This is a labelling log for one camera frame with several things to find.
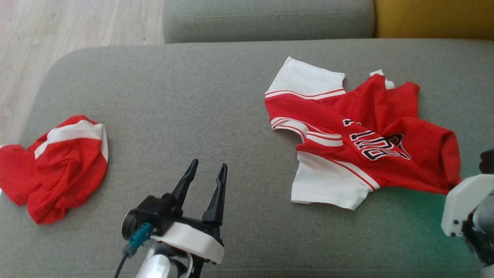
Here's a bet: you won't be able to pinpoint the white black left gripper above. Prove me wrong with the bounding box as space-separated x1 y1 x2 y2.
151 159 228 278

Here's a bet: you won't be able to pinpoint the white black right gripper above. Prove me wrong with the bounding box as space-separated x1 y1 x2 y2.
441 174 494 267

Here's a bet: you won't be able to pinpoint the red white sports jersey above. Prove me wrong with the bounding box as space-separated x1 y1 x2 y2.
265 56 462 211

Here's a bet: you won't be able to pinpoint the red white elastic shorts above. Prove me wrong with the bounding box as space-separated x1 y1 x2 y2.
0 115 109 225

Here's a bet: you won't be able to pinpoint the large grey sofa seat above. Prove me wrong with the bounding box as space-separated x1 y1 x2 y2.
0 38 494 278

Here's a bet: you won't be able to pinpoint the grey back cushion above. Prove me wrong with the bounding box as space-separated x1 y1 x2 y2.
163 0 376 44

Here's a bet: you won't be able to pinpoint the large yellow sofa back cushion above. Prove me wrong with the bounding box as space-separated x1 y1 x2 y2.
374 0 494 39

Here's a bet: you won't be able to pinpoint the black cable with teal plug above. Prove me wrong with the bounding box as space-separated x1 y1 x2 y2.
114 223 154 278

